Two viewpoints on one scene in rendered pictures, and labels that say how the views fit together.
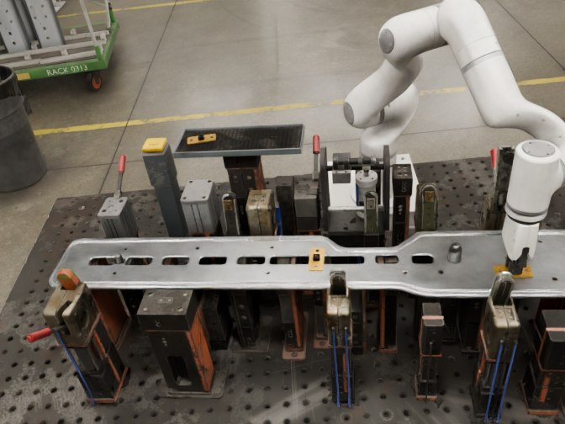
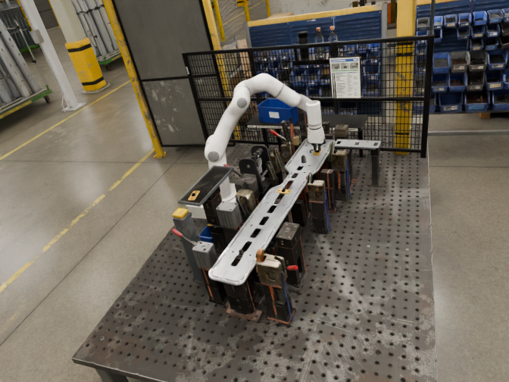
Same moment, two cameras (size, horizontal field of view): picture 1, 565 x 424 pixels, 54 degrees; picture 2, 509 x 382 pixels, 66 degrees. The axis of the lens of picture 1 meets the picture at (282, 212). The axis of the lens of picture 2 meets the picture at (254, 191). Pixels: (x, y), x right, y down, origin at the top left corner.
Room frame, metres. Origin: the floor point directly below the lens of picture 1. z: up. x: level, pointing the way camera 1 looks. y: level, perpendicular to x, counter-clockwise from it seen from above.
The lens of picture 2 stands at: (0.50, 1.71, 2.20)
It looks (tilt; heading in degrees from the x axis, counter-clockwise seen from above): 32 degrees down; 292
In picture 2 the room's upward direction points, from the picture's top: 12 degrees counter-clockwise
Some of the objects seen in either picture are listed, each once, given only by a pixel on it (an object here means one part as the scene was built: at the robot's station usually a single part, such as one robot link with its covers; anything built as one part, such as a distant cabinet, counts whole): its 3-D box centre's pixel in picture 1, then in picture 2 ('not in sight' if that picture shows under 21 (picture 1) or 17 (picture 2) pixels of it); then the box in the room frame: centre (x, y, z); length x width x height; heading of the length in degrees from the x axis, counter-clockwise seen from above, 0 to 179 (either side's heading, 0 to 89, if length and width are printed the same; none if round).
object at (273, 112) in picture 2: not in sight; (279, 111); (1.25, -1.03, 1.10); 0.30 x 0.17 x 0.13; 160
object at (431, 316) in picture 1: (430, 354); (329, 191); (0.82, -0.31, 0.84); 0.11 x 0.08 x 0.29; 170
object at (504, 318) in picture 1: (492, 361); (340, 176); (0.76, -0.43, 0.87); 0.12 x 0.09 x 0.35; 170
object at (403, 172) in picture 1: (400, 230); not in sight; (1.21, -0.33, 0.91); 0.07 x 0.05 x 0.42; 170
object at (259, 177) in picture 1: (250, 204); (217, 218); (1.41, 0.09, 0.92); 0.10 x 0.08 x 0.45; 80
